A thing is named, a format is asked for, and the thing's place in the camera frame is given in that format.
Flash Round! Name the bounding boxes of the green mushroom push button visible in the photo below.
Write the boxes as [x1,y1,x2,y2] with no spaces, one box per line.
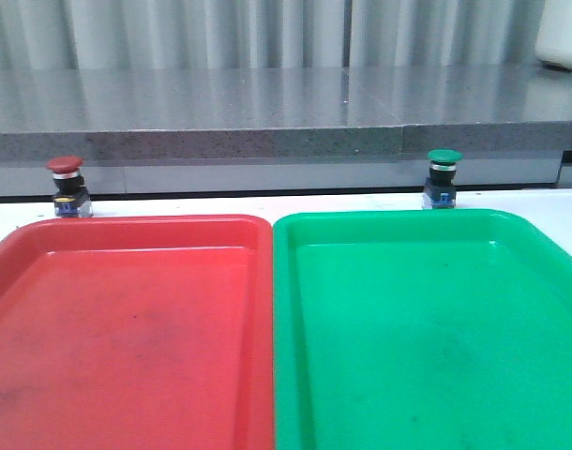
[423,149,463,209]

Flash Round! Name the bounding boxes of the red mushroom push button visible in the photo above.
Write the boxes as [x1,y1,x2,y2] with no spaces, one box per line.
[46,156,93,218]

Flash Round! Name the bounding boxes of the green plastic tray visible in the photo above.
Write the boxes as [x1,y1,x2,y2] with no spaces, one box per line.
[274,209,572,449]

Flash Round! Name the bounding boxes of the grey stone ledge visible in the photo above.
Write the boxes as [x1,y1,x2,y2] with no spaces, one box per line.
[0,65,572,199]

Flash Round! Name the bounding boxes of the red plastic tray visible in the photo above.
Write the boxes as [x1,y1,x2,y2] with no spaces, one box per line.
[0,215,274,449]

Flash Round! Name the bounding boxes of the white container on ledge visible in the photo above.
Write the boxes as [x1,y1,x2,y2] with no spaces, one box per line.
[534,0,572,71]

